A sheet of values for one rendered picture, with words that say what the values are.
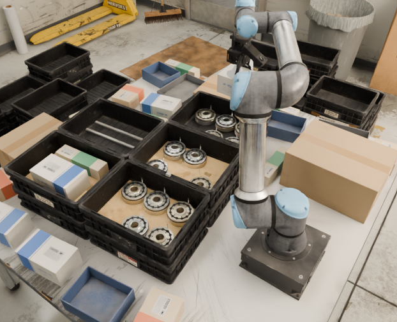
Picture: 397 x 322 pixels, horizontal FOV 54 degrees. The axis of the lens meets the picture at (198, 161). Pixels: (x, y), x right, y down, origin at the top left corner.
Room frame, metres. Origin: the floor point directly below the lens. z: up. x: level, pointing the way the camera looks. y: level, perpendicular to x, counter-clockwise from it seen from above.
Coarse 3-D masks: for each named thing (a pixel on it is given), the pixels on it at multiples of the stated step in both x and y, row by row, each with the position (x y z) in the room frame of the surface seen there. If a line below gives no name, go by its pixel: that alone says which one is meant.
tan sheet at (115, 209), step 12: (120, 192) 1.10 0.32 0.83; (108, 204) 1.03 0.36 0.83; (120, 204) 1.03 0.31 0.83; (132, 204) 1.03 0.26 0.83; (108, 216) 0.97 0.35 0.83; (120, 216) 0.97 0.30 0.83; (144, 216) 0.97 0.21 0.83; (156, 216) 0.97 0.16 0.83; (168, 228) 0.91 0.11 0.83; (180, 228) 0.91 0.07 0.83
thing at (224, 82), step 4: (232, 64) 1.61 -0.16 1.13; (228, 68) 1.57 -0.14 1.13; (232, 68) 1.57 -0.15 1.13; (244, 68) 1.57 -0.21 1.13; (220, 72) 1.53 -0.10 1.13; (224, 72) 1.53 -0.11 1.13; (220, 76) 1.51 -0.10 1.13; (224, 76) 1.50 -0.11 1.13; (220, 80) 1.51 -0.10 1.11; (224, 80) 1.50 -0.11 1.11; (228, 80) 1.49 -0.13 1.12; (232, 80) 1.48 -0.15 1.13; (220, 84) 1.51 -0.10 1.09; (224, 84) 1.50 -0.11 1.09; (228, 84) 1.49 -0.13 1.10; (220, 88) 1.51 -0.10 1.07; (224, 88) 1.50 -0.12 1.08; (228, 88) 1.49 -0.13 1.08; (220, 92) 1.51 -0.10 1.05; (224, 92) 1.50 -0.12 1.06; (228, 92) 1.48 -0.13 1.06
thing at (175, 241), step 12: (120, 168) 1.14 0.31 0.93; (144, 168) 1.14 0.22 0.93; (108, 180) 1.07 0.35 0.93; (204, 192) 1.00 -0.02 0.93; (204, 204) 0.95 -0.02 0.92; (96, 216) 0.89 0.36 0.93; (192, 216) 0.89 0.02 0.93; (120, 228) 0.84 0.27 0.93; (144, 240) 0.79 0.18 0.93; (168, 252) 0.75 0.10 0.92
